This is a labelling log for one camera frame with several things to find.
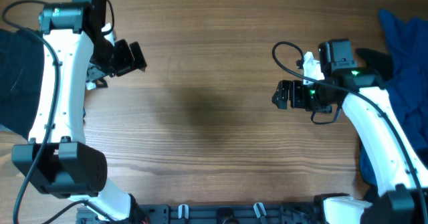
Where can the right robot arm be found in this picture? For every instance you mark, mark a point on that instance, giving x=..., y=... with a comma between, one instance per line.
x=360, y=93

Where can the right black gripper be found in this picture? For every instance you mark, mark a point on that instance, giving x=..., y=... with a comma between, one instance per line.
x=292, y=95

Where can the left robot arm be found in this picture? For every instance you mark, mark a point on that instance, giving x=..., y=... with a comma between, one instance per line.
x=79, y=48

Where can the folded grey shorts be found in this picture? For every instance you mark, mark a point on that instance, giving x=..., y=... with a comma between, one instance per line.
x=7, y=133

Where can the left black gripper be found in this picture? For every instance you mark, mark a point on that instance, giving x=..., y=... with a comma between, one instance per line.
x=124, y=58

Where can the black shorts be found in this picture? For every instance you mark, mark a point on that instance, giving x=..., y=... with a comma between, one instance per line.
x=21, y=75

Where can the blue garment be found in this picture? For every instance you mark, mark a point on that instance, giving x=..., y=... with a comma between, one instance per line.
x=407, y=45

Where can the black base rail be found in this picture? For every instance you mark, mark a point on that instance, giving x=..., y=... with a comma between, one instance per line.
x=286, y=213

